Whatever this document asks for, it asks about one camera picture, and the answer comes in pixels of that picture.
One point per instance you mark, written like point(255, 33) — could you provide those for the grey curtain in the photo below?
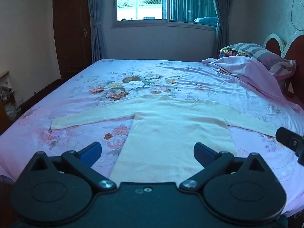
point(98, 51)
point(222, 8)

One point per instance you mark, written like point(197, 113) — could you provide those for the dark wooden door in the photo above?
point(72, 32)

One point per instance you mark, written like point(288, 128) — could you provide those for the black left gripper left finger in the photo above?
point(79, 163)

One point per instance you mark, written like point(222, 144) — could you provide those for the window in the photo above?
point(200, 12)

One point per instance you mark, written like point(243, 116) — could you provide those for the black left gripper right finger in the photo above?
point(214, 164)

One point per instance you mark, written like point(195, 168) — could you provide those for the right grey curtain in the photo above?
point(222, 8)

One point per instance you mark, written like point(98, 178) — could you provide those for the bedside shelf with clutter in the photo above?
point(10, 108)

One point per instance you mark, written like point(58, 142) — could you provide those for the floral pink bed sheet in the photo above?
point(108, 81)

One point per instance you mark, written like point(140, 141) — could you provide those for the left grey curtain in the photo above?
point(98, 51)

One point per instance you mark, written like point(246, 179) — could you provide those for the cream knit sweater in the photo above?
point(159, 145)

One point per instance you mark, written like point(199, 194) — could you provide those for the striped floral pillow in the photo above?
point(279, 67)

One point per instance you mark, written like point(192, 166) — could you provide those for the red white headboard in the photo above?
point(293, 50)

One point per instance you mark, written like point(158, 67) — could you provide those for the pink blanket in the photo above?
point(254, 74)

